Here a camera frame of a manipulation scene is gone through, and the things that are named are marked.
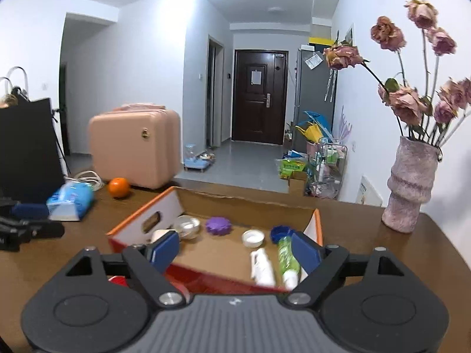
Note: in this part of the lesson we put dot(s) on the green plastic bag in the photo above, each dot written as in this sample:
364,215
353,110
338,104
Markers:
292,169

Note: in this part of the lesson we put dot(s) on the dark brown door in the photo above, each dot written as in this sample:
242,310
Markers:
259,117

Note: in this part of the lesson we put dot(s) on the orange fruit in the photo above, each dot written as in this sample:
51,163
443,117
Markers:
119,187

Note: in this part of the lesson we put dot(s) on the red cardboard box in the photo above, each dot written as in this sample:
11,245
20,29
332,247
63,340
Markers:
220,264

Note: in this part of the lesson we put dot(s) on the blue ridged cap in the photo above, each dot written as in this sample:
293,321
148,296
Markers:
280,232

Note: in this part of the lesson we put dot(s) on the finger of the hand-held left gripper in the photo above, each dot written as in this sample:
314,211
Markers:
25,231
29,210

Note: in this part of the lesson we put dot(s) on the white round cap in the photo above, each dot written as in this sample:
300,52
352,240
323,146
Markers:
253,238

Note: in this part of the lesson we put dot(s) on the purple wall sticker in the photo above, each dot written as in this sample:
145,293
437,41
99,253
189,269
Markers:
344,127

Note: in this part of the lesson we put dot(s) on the pink textured vase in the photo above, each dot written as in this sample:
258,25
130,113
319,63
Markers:
410,187

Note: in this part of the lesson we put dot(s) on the black paper bag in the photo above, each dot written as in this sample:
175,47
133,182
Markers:
25,147

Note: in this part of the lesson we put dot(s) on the grey refrigerator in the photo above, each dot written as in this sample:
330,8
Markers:
312,110

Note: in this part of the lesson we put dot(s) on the white paper notice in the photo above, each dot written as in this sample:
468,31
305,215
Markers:
256,76

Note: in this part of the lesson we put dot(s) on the dried pink roses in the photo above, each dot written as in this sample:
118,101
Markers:
408,106

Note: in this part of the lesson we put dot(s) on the white spray bottle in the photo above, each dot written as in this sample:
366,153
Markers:
262,266

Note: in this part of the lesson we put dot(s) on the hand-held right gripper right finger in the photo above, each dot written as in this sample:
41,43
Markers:
307,254

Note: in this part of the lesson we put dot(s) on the black tripod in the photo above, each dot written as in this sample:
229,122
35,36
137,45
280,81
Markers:
60,143

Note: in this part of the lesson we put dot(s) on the clear jar with blue lid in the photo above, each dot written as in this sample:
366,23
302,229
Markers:
186,227

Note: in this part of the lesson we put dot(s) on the paper sheet on refrigerator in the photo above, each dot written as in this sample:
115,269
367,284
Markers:
314,61

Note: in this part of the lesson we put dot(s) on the pet water dispenser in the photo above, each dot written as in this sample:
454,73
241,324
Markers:
197,160

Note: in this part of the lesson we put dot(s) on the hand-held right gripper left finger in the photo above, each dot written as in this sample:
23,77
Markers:
165,252

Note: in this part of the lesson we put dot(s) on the green clear bottle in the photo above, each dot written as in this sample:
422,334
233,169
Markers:
289,264

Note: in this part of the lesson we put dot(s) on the purple ridged cap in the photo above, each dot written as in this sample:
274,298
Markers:
218,226

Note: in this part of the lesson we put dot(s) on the yellow box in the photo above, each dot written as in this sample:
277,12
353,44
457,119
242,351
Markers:
321,41

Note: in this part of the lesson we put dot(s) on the yellow watering can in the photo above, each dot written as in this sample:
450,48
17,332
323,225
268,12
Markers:
311,132

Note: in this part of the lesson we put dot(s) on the pink suitcase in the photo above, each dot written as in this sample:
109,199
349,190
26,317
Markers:
132,147

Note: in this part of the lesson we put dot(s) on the blue tissue pack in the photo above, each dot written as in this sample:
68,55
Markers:
70,202

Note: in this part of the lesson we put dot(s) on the small cardboard box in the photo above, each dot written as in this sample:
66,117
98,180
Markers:
298,185

